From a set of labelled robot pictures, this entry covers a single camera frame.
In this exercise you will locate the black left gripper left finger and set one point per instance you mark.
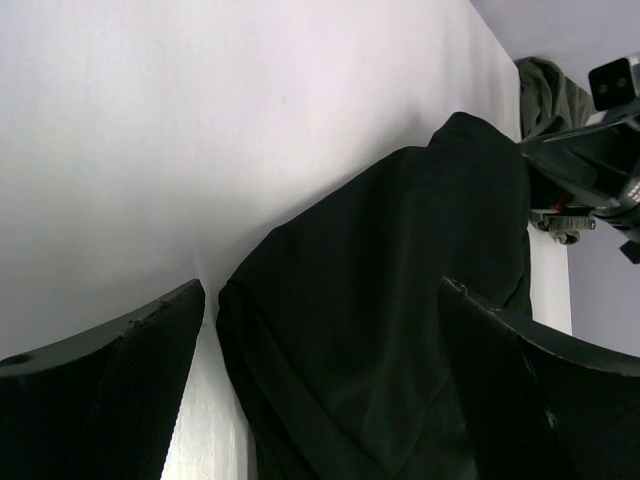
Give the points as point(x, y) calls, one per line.
point(101, 404)

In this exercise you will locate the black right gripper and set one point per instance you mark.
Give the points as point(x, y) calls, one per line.
point(583, 175)

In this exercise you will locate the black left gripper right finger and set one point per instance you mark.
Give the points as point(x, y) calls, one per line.
point(538, 403)

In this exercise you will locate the olive green shorts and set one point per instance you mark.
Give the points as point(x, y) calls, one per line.
point(547, 92)

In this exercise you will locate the black shorts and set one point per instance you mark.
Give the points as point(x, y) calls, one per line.
point(329, 329)

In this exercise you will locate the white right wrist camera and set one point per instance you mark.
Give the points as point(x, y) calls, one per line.
point(615, 90)

